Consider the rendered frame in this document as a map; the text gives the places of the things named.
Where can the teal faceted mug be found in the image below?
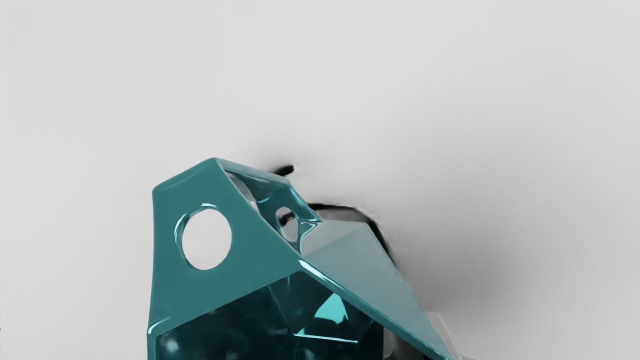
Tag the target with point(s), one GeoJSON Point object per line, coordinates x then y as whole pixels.
{"type": "Point", "coordinates": [260, 260]}

